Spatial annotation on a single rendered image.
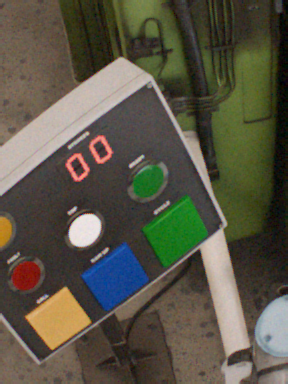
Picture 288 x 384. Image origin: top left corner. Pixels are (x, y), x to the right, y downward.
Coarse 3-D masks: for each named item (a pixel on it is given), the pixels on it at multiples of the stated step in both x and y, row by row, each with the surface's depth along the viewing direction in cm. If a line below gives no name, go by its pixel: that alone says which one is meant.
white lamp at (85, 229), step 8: (88, 216) 143; (72, 224) 142; (80, 224) 142; (88, 224) 143; (96, 224) 144; (72, 232) 142; (80, 232) 143; (88, 232) 144; (96, 232) 144; (72, 240) 143; (80, 240) 143; (88, 240) 144
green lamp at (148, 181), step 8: (144, 168) 144; (152, 168) 144; (160, 168) 145; (136, 176) 144; (144, 176) 144; (152, 176) 145; (160, 176) 146; (136, 184) 144; (144, 184) 145; (152, 184) 145; (160, 184) 146; (136, 192) 145; (144, 192) 145; (152, 192) 146
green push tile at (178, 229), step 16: (176, 208) 149; (192, 208) 150; (160, 224) 148; (176, 224) 150; (192, 224) 151; (160, 240) 150; (176, 240) 151; (192, 240) 153; (160, 256) 151; (176, 256) 152
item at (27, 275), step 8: (24, 264) 140; (32, 264) 141; (16, 272) 140; (24, 272) 141; (32, 272) 142; (40, 272) 142; (16, 280) 141; (24, 280) 141; (32, 280) 142; (24, 288) 142
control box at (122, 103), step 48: (96, 96) 139; (144, 96) 139; (48, 144) 136; (96, 144) 138; (144, 144) 142; (0, 192) 134; (48, 192) 138; (96, 192) 142; (192, 192) 150; (48, 240) 141; (96, 240) 145; (144, 240) 149; (0, 288) 140; (48, 288) 145; (144, 288) 153
